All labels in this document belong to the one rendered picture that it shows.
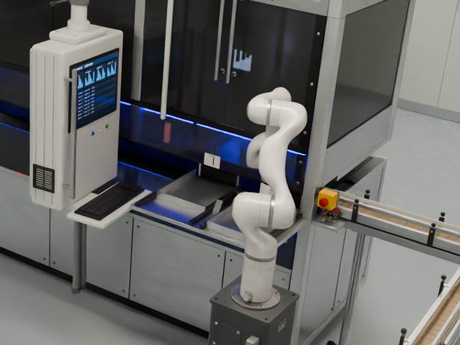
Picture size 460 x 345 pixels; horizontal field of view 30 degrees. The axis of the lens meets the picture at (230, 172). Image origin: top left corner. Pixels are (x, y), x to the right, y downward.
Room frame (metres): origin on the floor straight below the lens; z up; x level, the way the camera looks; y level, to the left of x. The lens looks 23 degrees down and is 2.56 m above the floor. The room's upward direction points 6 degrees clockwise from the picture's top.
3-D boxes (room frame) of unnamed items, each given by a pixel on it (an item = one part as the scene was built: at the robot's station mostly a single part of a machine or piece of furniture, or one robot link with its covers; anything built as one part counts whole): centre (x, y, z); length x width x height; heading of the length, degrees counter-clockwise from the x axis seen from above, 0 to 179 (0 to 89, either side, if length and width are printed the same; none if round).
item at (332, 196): (3.49, -0.45, 1.00); 0.08 x 0.07 x 0.07; 152
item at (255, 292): (2.82, -0.14, 0.95); 0.19 x 0.19 x 0.18
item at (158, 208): (3.51, 0.01, 0.87); 0.70 x 0.48 x 0.02; 62
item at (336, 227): (3.52, -0.48, 0.87); 0.14 x 0.13 x 0.02; 152
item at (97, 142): (3.73, 0.73, 1.19); 0.50 x 0.19 x 0.78; 158
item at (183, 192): (3.66, 0.13, 0.90); 0.34 x 0.26 x 0.04; 152
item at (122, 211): (3.64, 0.58, 0.79); 0.45 x 0.28 x 0.03; 158
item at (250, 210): (2.82, -0.11, 1.16); 0.19 x 0.12 x 0.24; 87
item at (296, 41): (3.63, -0.14, 1.51); 0.43 x 0.01 x 0.59; 62
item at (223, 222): (3.40, -0.12, 0.90); 0.34 x 0.26 x 0.04; 152
